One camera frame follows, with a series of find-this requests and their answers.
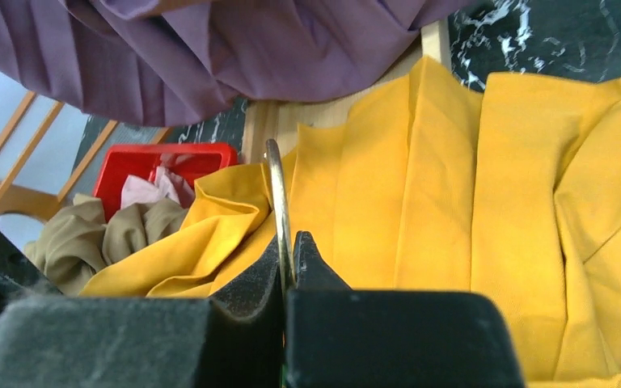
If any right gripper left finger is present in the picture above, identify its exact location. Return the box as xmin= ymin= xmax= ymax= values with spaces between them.
xmin=0 ymin=242 xmax=283 ymax=387

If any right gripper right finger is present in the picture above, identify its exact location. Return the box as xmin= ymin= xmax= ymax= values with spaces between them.
xmin=285 ymin=231 xmax=525 ymax=387

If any khaki tan garment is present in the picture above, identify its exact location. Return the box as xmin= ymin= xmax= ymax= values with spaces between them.
xmin=24 ymin=194 xmax=187 ymax=295

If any pink ruffled garment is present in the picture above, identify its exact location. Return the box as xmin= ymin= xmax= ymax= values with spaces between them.
xmin=120 ymin=167 xmax=196 ymax=209

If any green hanger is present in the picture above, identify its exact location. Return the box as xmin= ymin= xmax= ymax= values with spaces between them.
xmin=264 ymin=139 xmax=297 ymax=294

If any mustard yellow garment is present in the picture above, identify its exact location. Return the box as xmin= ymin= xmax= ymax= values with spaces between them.
xmin=78 ymin=56 xmax=621 ymax=388

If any orange wooden shoe rack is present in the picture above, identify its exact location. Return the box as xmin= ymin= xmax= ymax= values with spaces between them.
xmin=0 ymin=91 xmax=172 ymax=223

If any red plastic tray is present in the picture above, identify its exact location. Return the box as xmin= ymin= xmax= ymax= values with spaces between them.
xmin=92 ymin=142 xmax=239 ymax=219

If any wooden clothes rack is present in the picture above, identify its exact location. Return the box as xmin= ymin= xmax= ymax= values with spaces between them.
xmin=240 ymin=18 xmax=451 ymax=163

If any purple garment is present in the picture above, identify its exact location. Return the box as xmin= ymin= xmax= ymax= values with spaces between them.
xmin=0 ymin=0 xmax=465 ymax=127

